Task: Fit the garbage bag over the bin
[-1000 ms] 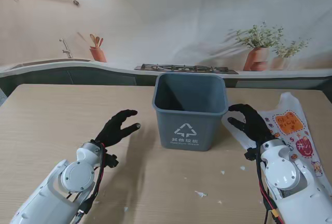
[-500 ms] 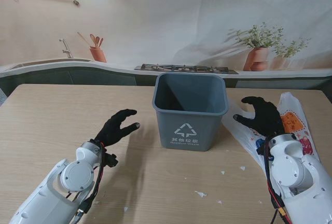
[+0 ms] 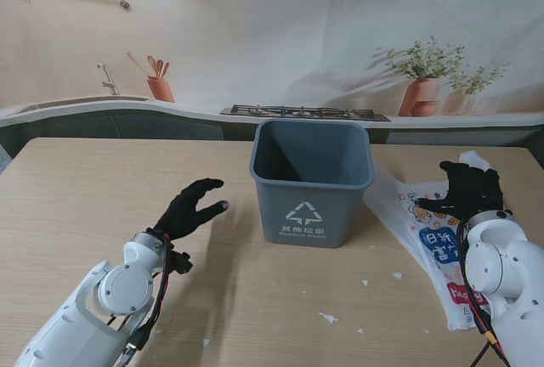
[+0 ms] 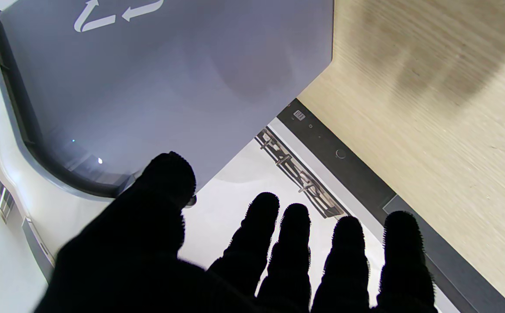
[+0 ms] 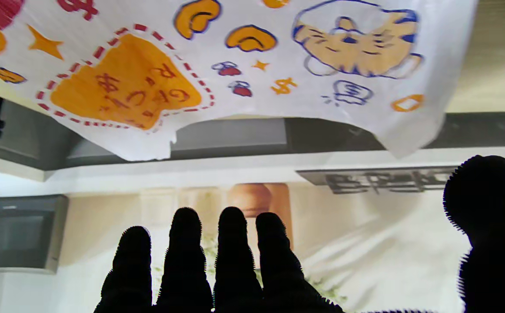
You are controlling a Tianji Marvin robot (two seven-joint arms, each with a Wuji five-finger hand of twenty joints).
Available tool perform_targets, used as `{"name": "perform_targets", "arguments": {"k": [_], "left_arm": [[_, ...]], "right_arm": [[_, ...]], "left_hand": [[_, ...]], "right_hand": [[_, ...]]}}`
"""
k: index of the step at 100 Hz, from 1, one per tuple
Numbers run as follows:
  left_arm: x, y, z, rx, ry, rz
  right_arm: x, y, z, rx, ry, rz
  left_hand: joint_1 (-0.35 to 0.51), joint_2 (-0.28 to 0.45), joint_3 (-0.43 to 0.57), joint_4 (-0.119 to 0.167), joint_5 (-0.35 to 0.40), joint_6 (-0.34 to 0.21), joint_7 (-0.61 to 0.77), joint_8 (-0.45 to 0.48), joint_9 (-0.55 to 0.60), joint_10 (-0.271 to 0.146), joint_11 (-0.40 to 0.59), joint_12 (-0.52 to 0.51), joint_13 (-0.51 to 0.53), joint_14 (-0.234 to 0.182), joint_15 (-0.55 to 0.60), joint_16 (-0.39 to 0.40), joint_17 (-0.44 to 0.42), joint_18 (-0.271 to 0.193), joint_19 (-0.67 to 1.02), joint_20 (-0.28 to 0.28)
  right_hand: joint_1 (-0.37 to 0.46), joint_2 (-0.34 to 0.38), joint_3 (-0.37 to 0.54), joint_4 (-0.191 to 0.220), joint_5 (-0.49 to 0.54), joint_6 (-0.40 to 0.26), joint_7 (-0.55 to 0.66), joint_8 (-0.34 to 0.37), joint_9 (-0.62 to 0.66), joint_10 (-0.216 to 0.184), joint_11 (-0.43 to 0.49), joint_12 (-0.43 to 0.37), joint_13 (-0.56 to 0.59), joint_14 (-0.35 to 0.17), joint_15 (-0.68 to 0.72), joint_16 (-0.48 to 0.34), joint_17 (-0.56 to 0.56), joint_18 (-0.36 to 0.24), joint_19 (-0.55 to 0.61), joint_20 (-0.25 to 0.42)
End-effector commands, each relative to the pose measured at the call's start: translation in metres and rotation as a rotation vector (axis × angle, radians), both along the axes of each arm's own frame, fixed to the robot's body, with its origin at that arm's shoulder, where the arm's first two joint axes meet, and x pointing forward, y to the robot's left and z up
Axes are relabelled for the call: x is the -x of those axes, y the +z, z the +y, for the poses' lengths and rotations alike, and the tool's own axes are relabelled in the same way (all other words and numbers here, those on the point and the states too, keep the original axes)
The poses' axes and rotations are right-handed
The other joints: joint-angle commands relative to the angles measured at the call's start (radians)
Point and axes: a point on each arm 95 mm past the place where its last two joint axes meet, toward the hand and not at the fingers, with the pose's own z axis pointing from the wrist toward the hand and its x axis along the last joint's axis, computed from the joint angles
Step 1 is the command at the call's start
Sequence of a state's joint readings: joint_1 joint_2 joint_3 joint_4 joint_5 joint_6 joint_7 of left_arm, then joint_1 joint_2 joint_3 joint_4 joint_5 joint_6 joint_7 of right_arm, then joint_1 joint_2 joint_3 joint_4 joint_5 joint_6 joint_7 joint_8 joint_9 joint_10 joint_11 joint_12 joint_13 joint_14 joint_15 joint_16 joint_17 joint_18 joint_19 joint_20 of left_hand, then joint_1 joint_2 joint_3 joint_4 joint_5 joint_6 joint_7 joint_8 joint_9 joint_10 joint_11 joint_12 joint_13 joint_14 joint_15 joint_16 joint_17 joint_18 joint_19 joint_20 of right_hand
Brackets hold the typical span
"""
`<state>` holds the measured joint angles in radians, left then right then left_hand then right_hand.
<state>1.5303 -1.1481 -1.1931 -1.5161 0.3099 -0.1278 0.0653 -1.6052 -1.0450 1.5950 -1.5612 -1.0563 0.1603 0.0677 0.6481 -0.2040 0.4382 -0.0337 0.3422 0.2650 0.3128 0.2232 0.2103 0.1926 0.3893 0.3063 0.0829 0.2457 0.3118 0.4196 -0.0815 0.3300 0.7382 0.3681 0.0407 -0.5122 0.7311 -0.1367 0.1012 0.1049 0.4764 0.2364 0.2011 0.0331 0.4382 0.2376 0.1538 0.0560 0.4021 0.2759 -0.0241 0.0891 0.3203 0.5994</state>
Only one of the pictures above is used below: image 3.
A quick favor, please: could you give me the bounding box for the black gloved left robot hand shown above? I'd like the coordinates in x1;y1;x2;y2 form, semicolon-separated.
153;178;230;241

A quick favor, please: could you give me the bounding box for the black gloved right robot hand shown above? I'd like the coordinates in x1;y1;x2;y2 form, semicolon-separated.
415;161;507;220

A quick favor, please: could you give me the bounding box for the white printed plastic bag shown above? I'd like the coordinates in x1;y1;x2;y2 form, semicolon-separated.
363;150;499;330

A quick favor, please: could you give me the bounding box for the grey plastic waste bin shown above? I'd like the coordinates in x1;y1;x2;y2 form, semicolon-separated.
248;118;376;249

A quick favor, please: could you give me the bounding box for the printed kitchen backdrop cloth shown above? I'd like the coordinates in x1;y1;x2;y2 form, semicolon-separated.
0;0;544;172

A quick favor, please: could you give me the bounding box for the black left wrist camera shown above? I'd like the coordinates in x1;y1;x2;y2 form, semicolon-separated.
167;250;193;277

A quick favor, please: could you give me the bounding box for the red black left arm cable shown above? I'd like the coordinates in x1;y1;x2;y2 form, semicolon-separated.
113;233;176;362

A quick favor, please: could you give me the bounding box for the red black arm cable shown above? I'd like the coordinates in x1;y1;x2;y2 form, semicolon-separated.
113;233;176;362
456;217;511;367

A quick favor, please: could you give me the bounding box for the red black right arm cable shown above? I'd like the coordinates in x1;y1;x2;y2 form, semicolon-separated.
456;217;511;367

